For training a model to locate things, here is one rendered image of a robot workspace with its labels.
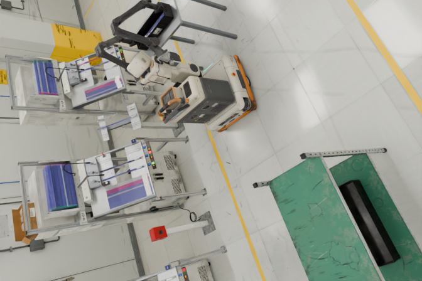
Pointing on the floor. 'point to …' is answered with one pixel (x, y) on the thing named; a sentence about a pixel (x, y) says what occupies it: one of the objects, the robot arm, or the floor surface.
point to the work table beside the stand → (184, 21)
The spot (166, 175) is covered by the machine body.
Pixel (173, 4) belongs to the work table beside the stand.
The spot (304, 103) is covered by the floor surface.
